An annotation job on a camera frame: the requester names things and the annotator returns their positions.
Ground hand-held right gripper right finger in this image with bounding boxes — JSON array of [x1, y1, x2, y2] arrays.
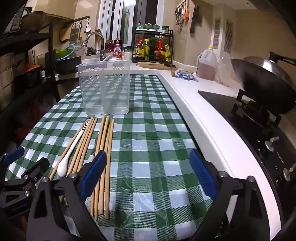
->
[[189, 149, 271, 241]]

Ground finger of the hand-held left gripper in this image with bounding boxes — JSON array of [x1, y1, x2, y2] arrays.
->
[[3, 157, 50, 193], [0, 146, 25, 173]]

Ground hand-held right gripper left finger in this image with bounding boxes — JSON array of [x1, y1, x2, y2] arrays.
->
[[26, 151, 108, 241]]

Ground bunch of wooden chopsticks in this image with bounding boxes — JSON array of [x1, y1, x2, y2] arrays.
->
[[49, 115, 115, 220]]

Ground white spoon with striped handle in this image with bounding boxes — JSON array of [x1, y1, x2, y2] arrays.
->
[[57, 119, 92, 178]]

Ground clear plastic utensil holder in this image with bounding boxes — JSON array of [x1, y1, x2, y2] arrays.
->
[[76, 61, 131, 115]]

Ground green checked tablecloth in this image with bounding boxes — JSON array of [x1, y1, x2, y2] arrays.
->
[[5, 74, 228, 241]]

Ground black gas stove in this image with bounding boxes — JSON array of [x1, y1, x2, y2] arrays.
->
[[198, 89, 296, 241]]

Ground pot with orange lid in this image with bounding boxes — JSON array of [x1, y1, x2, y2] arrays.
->
[[25, 65, 45, 88]]

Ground blue cloth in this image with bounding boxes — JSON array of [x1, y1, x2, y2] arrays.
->
[[175, 70, 199, 82]]

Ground black wok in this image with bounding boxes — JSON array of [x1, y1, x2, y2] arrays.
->
[[231, 58, 296, 115]]

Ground black pot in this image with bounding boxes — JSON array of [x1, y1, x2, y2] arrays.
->
[[55, 57, 83, 75]]

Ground clear plastic jug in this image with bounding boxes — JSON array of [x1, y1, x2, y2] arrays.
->
[[217, 52, 234, 87]]

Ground oil jug with yellow cap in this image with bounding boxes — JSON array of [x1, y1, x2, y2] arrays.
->
[[196, 46, 219, 81]]

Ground green plastic basin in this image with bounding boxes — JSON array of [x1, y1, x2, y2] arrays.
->
[[54, 46, 75, 60]]

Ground black shelf rack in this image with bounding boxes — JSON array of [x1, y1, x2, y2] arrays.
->
[[0, 16, 90, 116]]

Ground white dishes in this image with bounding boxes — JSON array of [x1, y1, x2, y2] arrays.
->
[[102, 54, 123, 63]]

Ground round wooden cutting board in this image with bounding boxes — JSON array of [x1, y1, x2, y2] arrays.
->
[[136, 61, 179, 77]]

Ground white container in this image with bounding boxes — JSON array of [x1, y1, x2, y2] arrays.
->
[[124, 46, 134, 62]]

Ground steel wok lid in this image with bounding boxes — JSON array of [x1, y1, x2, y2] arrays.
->
[[242, 51, 296, 87]]

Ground pink dish soap bottle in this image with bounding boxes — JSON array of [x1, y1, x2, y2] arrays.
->
[[113, 38, 123, 58]]

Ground hanging wooden board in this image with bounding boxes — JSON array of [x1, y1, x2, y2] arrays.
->
[[60, 24, 74, 42]]

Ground black spice rack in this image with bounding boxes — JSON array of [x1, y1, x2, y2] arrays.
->
[[134, 26, 173, 63]]

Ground hanging metal grater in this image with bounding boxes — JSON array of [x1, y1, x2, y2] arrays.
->
[[69, 23, 78, 45]]

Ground dark wok on shelf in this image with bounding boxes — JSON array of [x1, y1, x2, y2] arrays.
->
[[21, 10, 46, 33]]

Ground red sauce bottle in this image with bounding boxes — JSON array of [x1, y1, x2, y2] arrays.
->
[[135, 39, 143, 58], [157, 35, 165, 59]]

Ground dark sauce bottle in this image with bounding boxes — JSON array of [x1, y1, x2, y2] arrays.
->
[[150, 38, 157, 59]]

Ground yellow sauce bottle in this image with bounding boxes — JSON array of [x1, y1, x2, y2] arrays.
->
[[143, 38, 151, 60]]

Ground steel faucet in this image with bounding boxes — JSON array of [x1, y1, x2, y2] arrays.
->
[[83, 32, 105, 61]]

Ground hanging cleaver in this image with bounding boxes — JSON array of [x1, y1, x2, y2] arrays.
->
[[190, 5, 200, 34]]

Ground row of teal spice jars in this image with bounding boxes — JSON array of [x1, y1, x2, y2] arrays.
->
[[136, 23, 170, 32]]

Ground hanging kitchen tools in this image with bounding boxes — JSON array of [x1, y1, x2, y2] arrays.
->
[[175, 0, 191, 25]]

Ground white handled metal utensil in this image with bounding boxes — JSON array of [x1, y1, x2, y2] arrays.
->
[[83, 152, 96, 167]]

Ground wall vent panel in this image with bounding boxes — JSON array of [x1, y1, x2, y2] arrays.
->
[[214, 17, 221, 49], [224, 20, 233, 51]]

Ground window frame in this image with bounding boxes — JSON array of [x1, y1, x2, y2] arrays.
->
[[99, 0, 160, 46]]

